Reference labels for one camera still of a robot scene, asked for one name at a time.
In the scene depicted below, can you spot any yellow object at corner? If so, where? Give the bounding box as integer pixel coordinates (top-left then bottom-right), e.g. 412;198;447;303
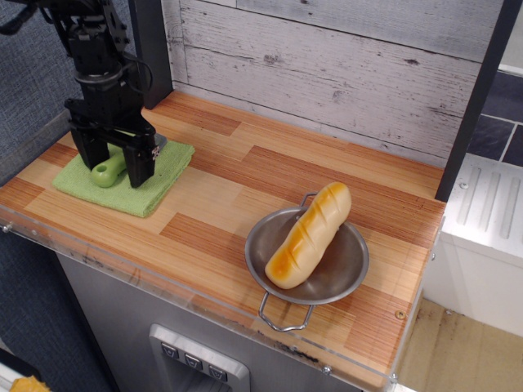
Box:
9;376;51;392

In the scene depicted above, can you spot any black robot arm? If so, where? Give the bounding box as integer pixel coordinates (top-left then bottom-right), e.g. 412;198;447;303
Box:
26;1;159;188

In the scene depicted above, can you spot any black right frame post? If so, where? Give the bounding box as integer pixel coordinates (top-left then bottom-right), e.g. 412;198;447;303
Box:
435;0;522;202

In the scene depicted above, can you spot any metal bowl with wire handles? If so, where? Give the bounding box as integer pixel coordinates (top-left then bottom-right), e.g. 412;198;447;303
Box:
244;192;369;332

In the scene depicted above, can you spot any black frame post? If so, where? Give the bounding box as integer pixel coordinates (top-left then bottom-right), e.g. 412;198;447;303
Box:
435;0;522;202
128;0;172;109

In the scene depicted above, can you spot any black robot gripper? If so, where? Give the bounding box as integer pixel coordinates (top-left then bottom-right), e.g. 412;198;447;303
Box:
65;75;158;188

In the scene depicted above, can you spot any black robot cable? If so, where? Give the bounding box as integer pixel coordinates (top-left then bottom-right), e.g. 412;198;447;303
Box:
0;0;42;36

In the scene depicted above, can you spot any black left frame post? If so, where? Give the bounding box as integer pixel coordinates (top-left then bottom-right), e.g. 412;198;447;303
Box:
128;0;172;109

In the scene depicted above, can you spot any toy bread loaf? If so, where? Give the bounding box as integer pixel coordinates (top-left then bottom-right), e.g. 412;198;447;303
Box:
265;182;352;289

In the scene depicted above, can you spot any silver dispenser button panel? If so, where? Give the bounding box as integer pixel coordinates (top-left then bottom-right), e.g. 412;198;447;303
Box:
149;323;251;391

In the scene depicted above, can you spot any white toy sink unit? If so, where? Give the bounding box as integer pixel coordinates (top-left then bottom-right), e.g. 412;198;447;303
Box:
422;154;522;336

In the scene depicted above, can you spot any green handled grey toy spatula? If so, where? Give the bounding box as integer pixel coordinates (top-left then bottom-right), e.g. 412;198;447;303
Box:
91;134;168;188

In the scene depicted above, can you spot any green folded cloth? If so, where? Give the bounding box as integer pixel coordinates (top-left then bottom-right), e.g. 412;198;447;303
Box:
52;140;195;217

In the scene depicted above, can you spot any grey toy fridge cabinet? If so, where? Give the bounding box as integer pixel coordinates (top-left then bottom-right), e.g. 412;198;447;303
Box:
55;251;371;392

